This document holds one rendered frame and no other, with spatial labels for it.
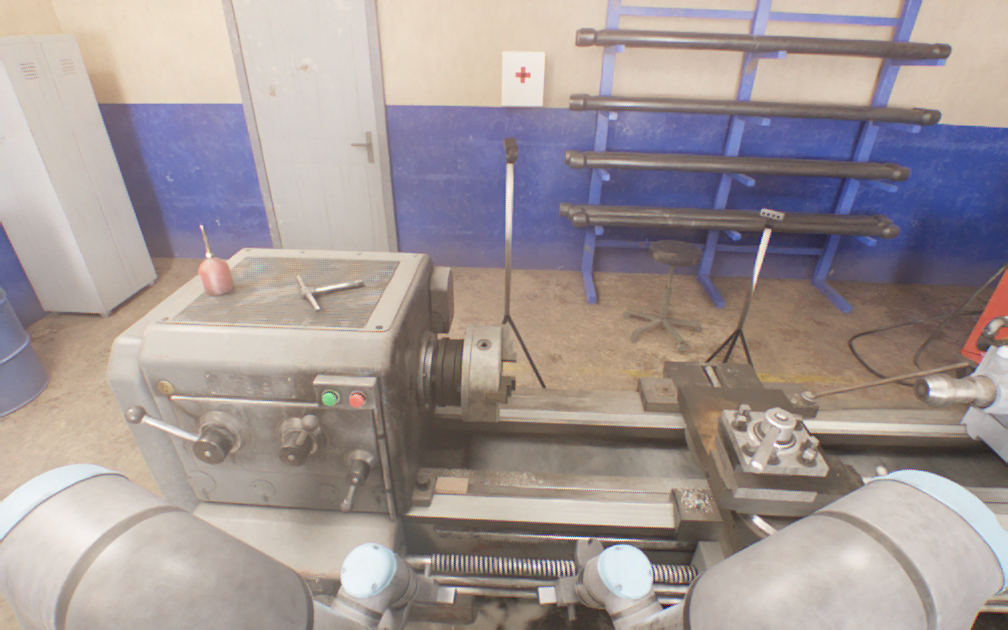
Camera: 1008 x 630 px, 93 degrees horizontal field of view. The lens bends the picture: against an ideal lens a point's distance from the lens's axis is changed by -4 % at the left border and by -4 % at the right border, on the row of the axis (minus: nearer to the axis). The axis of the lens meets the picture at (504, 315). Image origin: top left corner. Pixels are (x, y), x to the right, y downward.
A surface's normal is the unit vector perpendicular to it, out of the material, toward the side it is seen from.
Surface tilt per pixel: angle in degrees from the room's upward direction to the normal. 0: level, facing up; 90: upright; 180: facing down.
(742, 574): 47
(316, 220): 90
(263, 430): 90
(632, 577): 19
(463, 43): 90
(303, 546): 32
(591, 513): 36
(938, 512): 5
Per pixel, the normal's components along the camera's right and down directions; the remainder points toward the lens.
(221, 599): 0.69, -0.48
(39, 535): -0.14, -0.62
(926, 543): 0.12, -0.71
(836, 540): -0.34, -0.87
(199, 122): -0.05, 0.50
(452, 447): 0.01, -0.86
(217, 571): 0.62, -0.67
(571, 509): -0.01, -0.40
